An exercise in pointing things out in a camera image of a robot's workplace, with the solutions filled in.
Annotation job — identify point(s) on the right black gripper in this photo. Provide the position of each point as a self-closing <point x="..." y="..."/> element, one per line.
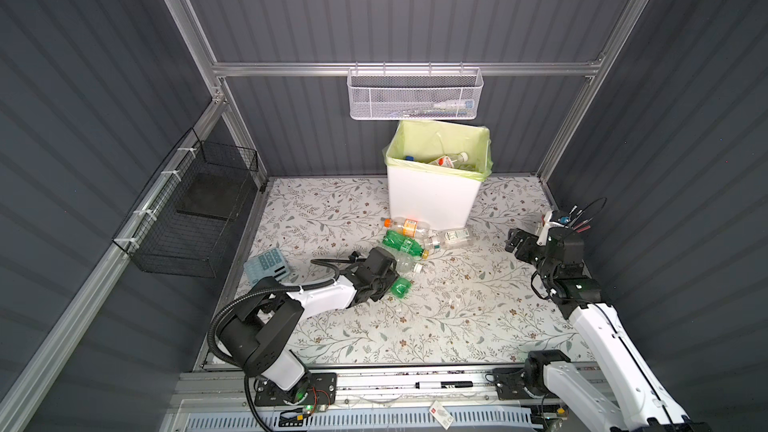
<point x="528" y="243"/>

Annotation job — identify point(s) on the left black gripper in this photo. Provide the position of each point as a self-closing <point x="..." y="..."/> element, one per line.
<point x="391" y="276"/>

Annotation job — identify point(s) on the green soda bottle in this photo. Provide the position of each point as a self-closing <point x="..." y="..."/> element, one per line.
<point x="405" y="244"/>
<point x="401" y="287"/>

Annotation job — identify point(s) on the large clear bottle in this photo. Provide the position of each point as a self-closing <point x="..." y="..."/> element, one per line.
<point x="407" y="265"/>

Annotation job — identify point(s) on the orange label orange cap bottle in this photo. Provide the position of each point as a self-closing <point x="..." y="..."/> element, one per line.
<point x="408" y="227"/>

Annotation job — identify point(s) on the red white carton label bottle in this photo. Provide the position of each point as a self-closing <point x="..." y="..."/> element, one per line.
<point x="452" y="161"/>

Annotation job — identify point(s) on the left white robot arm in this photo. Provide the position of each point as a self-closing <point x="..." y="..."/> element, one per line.
<point x="252" y="331"/>

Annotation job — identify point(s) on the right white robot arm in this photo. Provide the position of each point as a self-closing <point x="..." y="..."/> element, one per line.
<point x="639" y="402"/>

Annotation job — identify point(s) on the white trash bin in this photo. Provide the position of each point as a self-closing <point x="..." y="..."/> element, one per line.
<point x="442" y="201"/>

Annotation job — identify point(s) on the green bin liner bag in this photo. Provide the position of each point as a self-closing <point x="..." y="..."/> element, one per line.
<point x="416" y="144"/>

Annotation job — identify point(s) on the small clear square bottle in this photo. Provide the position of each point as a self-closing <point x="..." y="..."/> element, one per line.
<point x="456" y="238"/>

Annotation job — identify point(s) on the black marker pen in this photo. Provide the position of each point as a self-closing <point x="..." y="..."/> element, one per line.
<point x="435" y="385"/>

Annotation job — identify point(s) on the white red tag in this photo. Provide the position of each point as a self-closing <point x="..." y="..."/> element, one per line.
<point x="444" y="418"/>

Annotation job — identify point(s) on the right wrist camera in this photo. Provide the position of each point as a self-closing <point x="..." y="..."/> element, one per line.
<point x="552" y="219"/>

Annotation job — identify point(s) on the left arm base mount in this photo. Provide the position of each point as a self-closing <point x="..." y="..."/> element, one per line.
<point x="316" y="389"/>

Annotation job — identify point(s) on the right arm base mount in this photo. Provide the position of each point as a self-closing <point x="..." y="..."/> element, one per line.
<point x="511" y="383"/>

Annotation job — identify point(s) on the white wire mesh basket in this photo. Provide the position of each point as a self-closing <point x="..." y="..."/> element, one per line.
<point x="377" y="95"/>

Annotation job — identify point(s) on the black wire basket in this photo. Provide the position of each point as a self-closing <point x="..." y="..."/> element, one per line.
<point x="196" y="213"/>

